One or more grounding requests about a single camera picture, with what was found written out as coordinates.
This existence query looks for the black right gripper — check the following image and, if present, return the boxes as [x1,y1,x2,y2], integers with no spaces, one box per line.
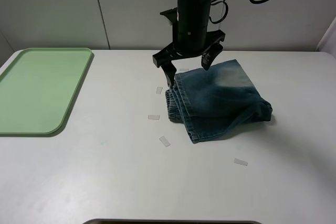
[153,10,225,88]

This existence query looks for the children's blue denim shorts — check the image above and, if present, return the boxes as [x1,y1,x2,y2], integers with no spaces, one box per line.
[165,59,272,144]

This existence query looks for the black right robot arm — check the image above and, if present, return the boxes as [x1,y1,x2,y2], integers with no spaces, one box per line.
[153,0,270,87]

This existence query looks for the green plastic tray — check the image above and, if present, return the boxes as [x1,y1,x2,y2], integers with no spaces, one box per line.
[1,48,93,136]

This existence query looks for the tape strip upper left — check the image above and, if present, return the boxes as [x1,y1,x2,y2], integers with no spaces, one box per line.
[156,87,163,94]

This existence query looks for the tape strip middle left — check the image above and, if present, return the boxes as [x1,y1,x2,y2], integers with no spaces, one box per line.
[148,115,160,120]

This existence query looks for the tape strip lower centre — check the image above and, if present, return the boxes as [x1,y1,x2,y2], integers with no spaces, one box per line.
[159,136,171,147]

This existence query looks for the tape strip lower right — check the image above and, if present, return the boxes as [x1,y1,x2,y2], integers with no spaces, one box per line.
[234,158,248,166]

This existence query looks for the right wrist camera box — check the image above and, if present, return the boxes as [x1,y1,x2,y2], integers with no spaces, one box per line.
[160,7,177,26]

